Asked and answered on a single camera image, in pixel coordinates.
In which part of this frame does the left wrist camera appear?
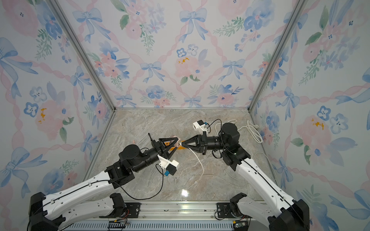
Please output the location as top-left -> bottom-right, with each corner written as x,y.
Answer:
158,155 -> 179,176

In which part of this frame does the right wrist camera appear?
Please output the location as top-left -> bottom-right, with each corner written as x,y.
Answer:
193,120 -> 208,134

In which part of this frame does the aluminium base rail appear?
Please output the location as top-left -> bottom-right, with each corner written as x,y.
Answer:
59,198 -> 279,231

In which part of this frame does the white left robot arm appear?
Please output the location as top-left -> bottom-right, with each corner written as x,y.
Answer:
27,137 -> 179,231

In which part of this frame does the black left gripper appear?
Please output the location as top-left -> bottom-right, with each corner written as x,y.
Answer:
134,137 -> 179,174

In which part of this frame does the white power strip cord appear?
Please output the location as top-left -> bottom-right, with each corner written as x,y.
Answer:
215,119 -> 264,144

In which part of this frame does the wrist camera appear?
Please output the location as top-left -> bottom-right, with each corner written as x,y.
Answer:
193,120 -> 208,134
158,155 -> 179,176

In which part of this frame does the white charging cable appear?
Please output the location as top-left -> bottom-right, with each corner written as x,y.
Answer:
174,145 -> 249,190

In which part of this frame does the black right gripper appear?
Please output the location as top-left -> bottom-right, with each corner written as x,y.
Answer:
183,132 -> 229,155

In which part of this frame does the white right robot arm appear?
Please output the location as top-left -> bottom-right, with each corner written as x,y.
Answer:
181,120 -> 310,231

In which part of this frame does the orange power strip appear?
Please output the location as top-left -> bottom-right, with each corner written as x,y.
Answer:
169,146 -> 187,152

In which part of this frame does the pink charger adapter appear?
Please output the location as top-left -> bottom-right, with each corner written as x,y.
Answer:
174,141 -> 182,148

